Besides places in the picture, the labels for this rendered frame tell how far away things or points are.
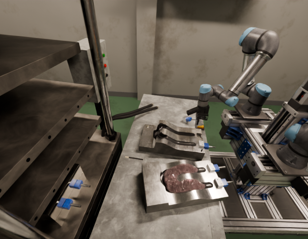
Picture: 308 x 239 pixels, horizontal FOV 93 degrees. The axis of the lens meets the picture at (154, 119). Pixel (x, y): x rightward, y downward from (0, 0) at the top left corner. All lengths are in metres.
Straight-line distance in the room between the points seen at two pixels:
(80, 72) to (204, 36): 2.31
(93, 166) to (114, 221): 0.41
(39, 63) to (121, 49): 2.34
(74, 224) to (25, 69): 0.79
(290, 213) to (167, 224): 1.45
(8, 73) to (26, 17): 2.89
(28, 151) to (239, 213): 1.74
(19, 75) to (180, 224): 0.99
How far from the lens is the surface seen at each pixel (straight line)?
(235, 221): 1.79
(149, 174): 0.96
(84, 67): 1.15
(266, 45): 1.15
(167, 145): 1.11
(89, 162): 1.22
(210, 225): 1.05
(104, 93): 1.04
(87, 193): 1.10
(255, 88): 1.43
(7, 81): 0.66
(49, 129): 0.77
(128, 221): 0.99
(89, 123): 1.13
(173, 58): 2.99
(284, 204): 2.19
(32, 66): 0.72
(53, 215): 0.96
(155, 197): 0.91
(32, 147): 0.72
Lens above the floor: 1.75
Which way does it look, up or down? 40 degrees down
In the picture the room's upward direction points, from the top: 5 degrees clockwise
